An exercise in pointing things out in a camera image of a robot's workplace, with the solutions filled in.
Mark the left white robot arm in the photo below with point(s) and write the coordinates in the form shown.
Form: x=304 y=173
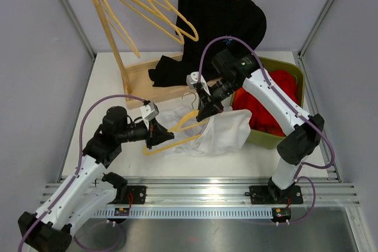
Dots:
x=89 y=187

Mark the yellow hanger of red shirt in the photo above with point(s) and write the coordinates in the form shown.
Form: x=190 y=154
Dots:
x=179 y=31
x=144 y=9

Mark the green plastic basket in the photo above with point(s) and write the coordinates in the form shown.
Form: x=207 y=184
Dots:
x=267 y=140

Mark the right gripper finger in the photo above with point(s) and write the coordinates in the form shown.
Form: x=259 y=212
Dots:
x=205 y=101
x=216 y=107

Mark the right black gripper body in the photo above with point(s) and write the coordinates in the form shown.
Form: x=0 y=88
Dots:
x=218 y=93

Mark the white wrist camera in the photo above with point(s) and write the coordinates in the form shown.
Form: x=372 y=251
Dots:
x=194 y=78
x=149 y=111

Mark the red t shirt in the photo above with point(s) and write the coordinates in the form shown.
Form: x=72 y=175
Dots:
x=286 y=82
x=261 y=119

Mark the right aluminium frame post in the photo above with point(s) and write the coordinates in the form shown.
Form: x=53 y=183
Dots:
x=320 y=19

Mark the white t shirt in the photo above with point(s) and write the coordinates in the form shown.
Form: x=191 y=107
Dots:
x=225 y=132

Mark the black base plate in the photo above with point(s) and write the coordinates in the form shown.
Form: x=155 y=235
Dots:
x=265 y=195
x=134 y=194

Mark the yellow hanger of front red shirt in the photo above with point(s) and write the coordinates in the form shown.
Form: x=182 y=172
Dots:
x=144 y=9

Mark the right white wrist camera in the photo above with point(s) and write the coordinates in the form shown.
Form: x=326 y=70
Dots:
x=194 y=78

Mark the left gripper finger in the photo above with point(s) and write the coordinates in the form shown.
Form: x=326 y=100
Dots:
x=157 y=140
x=160 y=132

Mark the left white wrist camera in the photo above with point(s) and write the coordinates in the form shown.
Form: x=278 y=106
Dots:
x=149 y=111

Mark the black t shirt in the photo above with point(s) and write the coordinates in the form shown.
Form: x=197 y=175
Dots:
x=216 y=22

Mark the yellow hanger of white shirt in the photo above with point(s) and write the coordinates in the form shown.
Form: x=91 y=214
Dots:
x=179 y=128

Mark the yellow hanger of orange shirt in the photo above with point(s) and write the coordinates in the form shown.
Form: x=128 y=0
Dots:
x=109 y=20

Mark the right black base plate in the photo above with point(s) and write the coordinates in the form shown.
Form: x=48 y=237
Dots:
x=265 y=195

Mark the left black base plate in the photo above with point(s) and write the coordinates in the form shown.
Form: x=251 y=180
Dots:
x=134 y=194

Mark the wooden clothes rack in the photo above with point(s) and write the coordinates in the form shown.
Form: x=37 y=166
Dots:
x=135 y=79

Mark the aluminium mounting rail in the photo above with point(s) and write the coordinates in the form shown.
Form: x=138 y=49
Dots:
x=230 y=192

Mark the left aluminium frame post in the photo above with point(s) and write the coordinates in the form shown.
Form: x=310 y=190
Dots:
x=79 y=30

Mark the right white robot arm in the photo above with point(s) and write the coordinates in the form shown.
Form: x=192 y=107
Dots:
x=302 y=130

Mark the grey slotted cable duct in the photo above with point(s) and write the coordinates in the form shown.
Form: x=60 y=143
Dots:
x=184 y=213

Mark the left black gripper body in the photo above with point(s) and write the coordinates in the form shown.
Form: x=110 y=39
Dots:
x=151 y=126

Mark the aluminium frame post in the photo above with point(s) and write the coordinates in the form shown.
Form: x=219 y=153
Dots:
x=79 y=30
x=320 y=19

